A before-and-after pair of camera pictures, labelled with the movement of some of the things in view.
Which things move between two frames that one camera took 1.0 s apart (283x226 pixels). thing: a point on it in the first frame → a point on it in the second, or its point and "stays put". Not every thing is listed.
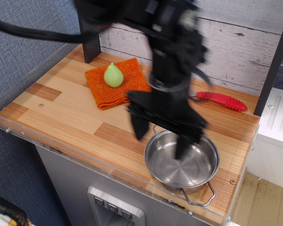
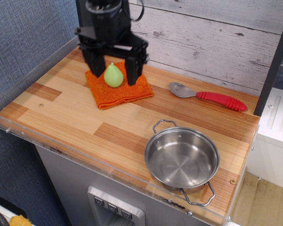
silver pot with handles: (190, 175) stays put
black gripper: (170, 108) → (110, 28)
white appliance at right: (270, 157) stays put
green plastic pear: (113, 76) stays put
